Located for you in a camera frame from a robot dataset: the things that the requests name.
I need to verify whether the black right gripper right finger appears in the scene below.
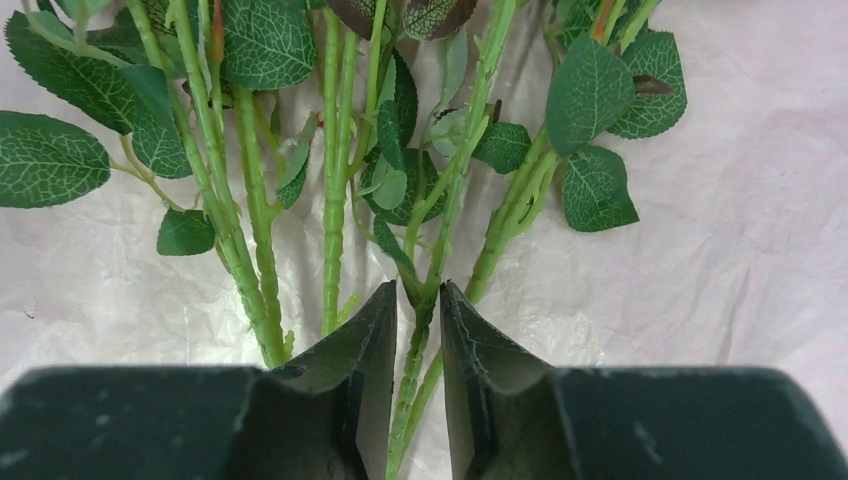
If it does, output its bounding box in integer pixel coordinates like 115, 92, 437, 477
439, 282, 847, 479

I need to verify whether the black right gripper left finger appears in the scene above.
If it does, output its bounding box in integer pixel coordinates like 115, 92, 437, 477
1, 281, 397, 479

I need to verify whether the pink rose stem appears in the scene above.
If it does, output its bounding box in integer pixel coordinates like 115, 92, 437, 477
385, 0, 519, 479

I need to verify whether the pink wrapping paper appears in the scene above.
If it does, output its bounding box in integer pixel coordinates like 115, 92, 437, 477
1, 1, 847, 440

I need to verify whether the pink rose stems bunch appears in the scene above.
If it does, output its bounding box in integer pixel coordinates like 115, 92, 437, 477
1, 1, 687, 366

